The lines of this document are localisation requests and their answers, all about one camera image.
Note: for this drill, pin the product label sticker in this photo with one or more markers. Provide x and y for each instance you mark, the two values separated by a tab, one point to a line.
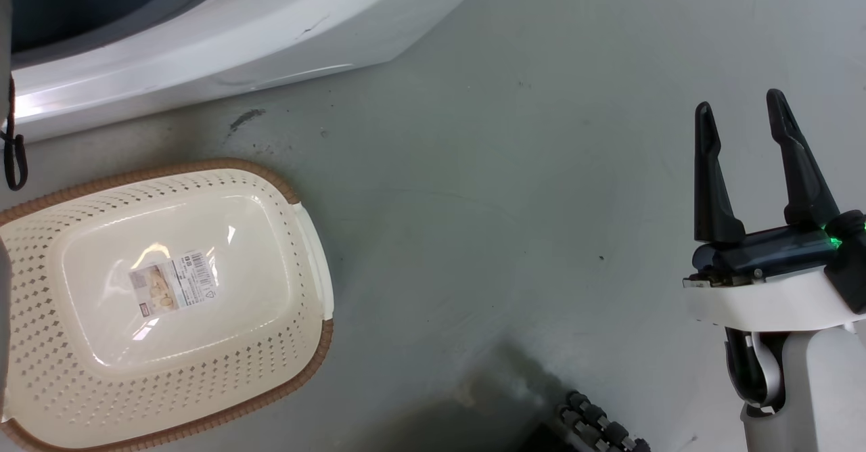
174	283

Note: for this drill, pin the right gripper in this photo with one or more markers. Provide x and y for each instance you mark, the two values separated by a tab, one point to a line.
771	289

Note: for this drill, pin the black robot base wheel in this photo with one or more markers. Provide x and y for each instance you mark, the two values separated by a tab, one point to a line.
595	425

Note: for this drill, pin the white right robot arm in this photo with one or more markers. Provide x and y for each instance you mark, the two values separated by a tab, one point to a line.
805	391

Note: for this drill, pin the white washing machine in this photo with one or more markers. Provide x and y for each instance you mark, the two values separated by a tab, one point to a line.
203	39

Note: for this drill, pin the cream perforated laundry basket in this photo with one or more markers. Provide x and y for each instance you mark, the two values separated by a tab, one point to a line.
81	344

